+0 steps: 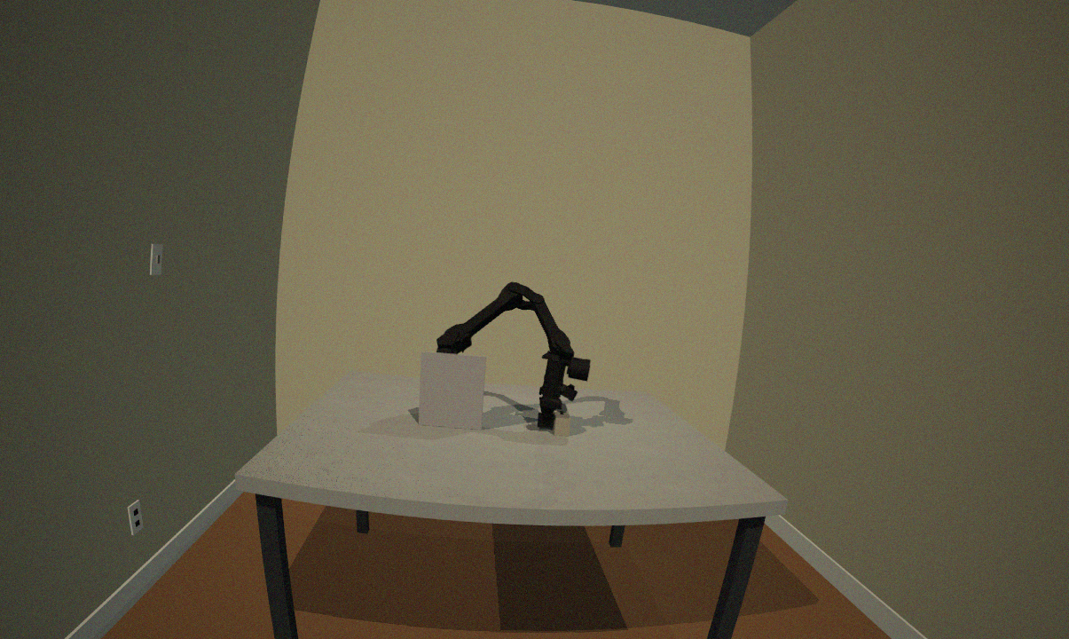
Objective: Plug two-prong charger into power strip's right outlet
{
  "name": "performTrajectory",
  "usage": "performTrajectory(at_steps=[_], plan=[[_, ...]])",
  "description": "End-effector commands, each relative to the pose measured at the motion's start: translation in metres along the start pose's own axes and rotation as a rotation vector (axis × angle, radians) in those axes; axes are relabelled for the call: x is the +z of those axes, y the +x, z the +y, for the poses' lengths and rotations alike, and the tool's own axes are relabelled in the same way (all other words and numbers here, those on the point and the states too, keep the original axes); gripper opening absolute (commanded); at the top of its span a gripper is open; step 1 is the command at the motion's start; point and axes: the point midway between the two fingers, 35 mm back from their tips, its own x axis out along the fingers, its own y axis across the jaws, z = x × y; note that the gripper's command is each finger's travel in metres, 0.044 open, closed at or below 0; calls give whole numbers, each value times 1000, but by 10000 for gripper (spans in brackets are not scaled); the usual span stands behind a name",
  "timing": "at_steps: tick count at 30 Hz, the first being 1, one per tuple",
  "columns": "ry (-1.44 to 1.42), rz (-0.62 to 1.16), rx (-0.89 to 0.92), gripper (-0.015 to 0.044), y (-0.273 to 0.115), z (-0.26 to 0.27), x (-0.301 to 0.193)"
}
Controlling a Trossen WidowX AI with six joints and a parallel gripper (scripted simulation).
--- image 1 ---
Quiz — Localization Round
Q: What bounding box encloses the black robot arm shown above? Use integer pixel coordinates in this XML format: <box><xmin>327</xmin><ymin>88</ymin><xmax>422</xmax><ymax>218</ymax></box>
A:
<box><xmin>436</xmin><ymin>281</ymin><xmax>590</xmax><ymax>402</ymax></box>

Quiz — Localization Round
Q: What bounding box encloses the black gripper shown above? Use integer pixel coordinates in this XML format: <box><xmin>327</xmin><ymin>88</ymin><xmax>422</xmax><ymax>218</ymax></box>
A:
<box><xmin>539</xmin><ymin>375</ymin><xmax>564</xmax><ymax>424</ymax></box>

